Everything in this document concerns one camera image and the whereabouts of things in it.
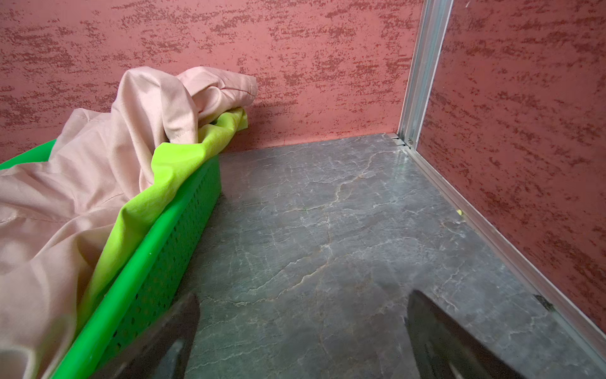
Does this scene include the lime green shorts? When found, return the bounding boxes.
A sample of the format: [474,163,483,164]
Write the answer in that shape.
[77,107,248,332]

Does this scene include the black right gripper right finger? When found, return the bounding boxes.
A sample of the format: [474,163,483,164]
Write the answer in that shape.
[406,290,523,378]

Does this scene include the green plastic basket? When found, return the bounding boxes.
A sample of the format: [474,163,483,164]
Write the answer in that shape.
[1,142,220,378]

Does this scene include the right aluminium corner post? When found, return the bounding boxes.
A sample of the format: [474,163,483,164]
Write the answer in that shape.
[398,0,454,150]

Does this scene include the pink shorts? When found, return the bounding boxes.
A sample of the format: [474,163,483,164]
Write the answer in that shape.
[1,67,258,378]

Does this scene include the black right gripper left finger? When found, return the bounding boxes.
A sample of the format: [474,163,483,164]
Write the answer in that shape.
[91,292,200,378]

